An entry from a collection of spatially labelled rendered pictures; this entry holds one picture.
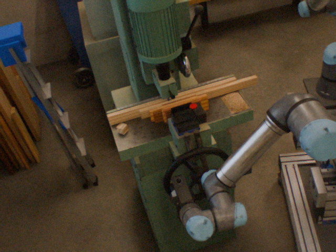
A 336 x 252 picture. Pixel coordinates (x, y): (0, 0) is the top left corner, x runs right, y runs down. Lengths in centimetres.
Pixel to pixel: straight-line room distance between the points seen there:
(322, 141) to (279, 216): 144
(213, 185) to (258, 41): 276
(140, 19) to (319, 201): 97
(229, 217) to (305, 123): 38
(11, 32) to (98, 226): 124
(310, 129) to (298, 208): 119
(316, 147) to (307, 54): 271
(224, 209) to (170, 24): 69
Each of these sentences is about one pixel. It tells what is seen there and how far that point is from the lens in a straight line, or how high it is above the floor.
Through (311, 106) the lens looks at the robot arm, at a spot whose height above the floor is 130.
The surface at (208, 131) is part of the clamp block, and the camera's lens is 165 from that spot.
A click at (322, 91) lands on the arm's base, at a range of 203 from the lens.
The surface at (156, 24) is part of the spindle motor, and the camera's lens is 153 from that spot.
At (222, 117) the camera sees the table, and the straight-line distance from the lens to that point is 178.
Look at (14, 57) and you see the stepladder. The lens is 226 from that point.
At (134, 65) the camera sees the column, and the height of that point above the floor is 105.
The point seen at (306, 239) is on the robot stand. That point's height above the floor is 23.
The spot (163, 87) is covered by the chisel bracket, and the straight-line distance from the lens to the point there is 172.
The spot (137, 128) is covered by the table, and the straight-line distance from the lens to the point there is 179.
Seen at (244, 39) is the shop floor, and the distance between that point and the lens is 407.
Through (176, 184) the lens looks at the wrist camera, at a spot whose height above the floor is 97.
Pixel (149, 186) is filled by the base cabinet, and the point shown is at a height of 64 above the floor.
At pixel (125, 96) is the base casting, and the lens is 216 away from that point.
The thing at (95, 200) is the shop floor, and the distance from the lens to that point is 278.
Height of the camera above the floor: 207
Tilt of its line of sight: 41 degrees down
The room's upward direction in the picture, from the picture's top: 11 degrees counter-clockwise
